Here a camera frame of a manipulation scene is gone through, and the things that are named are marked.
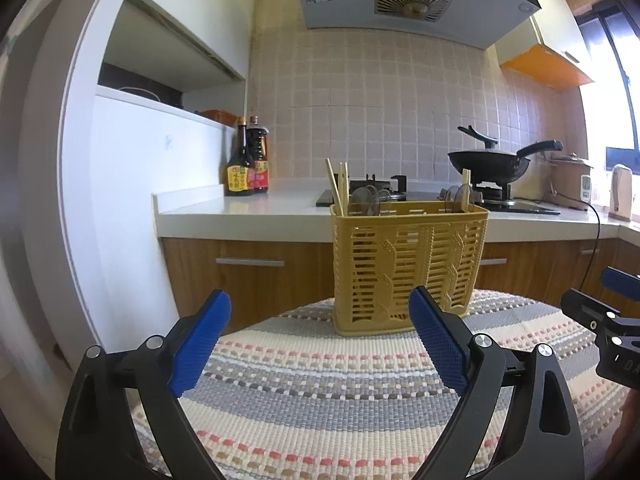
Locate short wooden chopstick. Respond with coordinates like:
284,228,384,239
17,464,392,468
460,169,472,212

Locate beige electric kettle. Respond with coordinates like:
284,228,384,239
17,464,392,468
608,164,634,221

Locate rice cooker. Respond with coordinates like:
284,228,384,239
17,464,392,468
548,154,592,211

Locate black wok pan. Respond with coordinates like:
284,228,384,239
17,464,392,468
448,140,564,185

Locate striped woven table mat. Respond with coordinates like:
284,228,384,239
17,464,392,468
180,289,628,479

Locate yellow plastic utensil basket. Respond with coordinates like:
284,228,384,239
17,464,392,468
330,200,489,337

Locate orange upper cabinet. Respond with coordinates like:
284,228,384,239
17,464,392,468
495,0,592,92

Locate black gas stove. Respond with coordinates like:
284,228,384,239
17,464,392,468
316,174,561,217

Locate wooden chopstick in basket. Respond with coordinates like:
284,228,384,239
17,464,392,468
326,158,344,216

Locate dark soy sauce bottle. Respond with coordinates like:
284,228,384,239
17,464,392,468
227,116,255,196

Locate red label sauce bottle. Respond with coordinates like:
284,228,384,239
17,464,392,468
246,115,269,193

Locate black power cable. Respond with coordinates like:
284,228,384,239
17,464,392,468
514,196,602,294

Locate window frame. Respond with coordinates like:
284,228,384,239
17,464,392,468
577,0,639,174

